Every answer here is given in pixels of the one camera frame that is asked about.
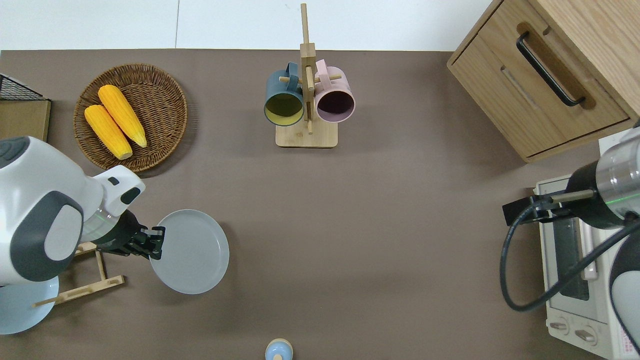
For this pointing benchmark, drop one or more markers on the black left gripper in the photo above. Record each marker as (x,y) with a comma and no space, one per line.
(127,240)

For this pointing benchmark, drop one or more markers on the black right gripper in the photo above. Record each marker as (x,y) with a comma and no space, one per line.
(517,211)

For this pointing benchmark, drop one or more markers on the gray plate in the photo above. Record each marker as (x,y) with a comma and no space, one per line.
(195,252)

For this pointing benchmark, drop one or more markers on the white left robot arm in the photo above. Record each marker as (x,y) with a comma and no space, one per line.
(45,215)

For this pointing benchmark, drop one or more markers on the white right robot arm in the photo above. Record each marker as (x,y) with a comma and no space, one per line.
(620,170)

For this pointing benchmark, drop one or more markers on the low wooden plate rack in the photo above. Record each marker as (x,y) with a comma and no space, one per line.
(95,287)

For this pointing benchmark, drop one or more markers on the light blue plate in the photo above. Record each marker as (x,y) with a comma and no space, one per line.
(20,312)

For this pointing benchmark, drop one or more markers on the white toaster oven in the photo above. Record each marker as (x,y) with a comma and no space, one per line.
(565,305)

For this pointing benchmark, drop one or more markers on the wooden cabinet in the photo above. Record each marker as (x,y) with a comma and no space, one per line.
(510,95)

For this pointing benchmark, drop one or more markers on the yellow corn cob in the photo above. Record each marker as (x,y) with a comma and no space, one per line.
(125,117)
(109,132)

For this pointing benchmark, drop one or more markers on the brown wicker basket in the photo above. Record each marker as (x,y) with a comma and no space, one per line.
(160,110)

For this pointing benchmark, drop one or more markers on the brown wooden board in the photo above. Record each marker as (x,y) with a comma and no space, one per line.
(22,120)

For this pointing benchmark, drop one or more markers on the wooden mug tree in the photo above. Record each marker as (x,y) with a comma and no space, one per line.
(307,137)

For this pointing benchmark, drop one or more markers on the teal mug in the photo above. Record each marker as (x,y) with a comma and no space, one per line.
(283,109)

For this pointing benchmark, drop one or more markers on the pink mug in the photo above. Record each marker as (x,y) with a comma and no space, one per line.
(335,102)

